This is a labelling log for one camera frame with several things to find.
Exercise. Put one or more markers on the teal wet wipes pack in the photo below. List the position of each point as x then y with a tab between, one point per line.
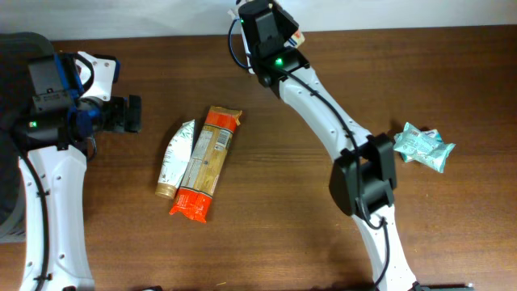
413	145

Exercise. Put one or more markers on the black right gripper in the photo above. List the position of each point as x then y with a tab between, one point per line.
282	23

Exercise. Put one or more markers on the orange spaghetti package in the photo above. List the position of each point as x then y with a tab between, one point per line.
195	194

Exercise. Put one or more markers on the white bamboo print tube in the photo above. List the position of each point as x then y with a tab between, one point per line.
175	161

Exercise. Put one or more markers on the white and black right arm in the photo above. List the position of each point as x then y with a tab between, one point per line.
363	176

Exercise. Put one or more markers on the white yellow wipes bag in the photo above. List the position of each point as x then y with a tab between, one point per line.
295	40

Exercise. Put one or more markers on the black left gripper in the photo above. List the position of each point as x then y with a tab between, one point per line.
119	121

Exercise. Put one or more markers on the grey plastic mesh basket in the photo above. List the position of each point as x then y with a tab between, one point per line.
17	49

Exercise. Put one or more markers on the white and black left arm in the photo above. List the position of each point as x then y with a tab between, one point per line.
72	101

